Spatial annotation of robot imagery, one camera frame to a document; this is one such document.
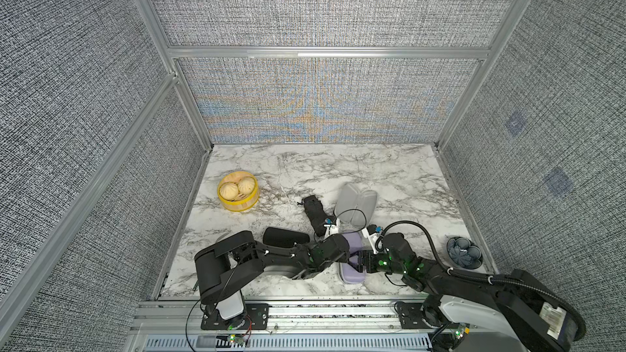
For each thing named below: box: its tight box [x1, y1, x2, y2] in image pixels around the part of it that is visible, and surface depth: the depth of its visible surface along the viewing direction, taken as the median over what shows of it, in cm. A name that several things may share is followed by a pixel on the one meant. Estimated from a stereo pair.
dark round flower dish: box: [446, 236, 484, 270], surface depth 85 cm
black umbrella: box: [297, 194, 329, 238], surface depth 97 cm
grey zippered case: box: [262, 226, 311, 248], surface depth 90 cm
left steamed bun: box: [218, 181, 240, 202], surface depth 99 cm
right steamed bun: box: [238, 176, 256, 195], surface depth 100 cm
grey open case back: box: [334, 182, 378, 228], surface depth 102 cm
